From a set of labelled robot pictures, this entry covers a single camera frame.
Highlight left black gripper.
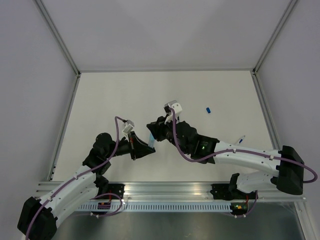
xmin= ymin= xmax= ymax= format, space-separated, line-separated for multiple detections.
xmin=104 ymin=131 xmax=155 ymax=160

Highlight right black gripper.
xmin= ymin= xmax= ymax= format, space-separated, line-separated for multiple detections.
xmin=146 ymin=115 xmax=189 ymax=156

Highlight light blue highlighter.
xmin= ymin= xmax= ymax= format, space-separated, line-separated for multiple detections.
xmin=148 ymin=133 xmax=155 ymax=148

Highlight white pen with blue tip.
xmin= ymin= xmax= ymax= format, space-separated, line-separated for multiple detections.
xmin=235 ymin=135 xmax=246 ymax=145

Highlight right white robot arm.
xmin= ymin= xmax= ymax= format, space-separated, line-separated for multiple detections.
xmin=146 ymin=116 xmax=304 ymax=199

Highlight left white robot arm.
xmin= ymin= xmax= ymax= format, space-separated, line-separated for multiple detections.
xmin=17 ymin=131 xmax=156 ymax=240

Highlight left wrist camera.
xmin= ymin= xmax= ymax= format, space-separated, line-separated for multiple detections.
xmin=122 ymin=120 xmax=135 ymax=135

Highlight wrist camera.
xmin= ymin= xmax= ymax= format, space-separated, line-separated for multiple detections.
xmin=122 ymin=120 xmax=135 ymax=135
xmin=164 ymin=100 xmax=183 ymax=124

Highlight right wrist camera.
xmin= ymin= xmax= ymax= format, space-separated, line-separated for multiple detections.
xmin=164 ymin=100 xmax=183 ymax=124

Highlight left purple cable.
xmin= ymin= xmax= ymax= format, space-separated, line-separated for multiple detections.
xmin=24 ymin=116 xmax=126 ymax=240

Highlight purple cable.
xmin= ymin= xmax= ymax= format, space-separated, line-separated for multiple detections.
xmin=166 ymin=107 xmax=318 ymax=184
xmin=24 ymin=116 xmax=126 ymax=240

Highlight aluminium front rail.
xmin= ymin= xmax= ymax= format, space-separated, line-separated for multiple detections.
xmin=31 ymin=181 xmax=306 ymax=202

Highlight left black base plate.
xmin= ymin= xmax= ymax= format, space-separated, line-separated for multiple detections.
xmin=101 ymin=183 xmax=125 ymax=201

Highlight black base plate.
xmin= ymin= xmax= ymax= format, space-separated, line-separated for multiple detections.
xmin=210 ymin=183 xmax=256 ymax=201
xmin=101 ymin=183 xmax=125 ymax=201

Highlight white slotted cable duct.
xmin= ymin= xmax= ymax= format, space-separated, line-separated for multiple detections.
xmin=77 ymin=201 xmax=232 ymax=213

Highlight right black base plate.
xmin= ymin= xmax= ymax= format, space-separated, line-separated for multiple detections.
xmin=210 ymin=183 xmax=256 ymax=201

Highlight right aluminium frame post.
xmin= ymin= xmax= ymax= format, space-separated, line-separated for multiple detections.
xmin=252 ymin=0 xmax=300 ymax=76

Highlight aluminium frame post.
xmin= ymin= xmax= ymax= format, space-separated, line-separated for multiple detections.
xmin=252 ymin=0 xmax=300 ymax=76
xmin=34 ymin=0 xmax=81 ymax=77

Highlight left aluminium frame post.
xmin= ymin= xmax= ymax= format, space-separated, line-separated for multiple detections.
xmin=34 ymin=0 xmax=81 ymax=77

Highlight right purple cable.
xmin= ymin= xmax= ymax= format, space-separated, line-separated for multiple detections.
xmin=166 ymin=107 xmax=318 ymax=184

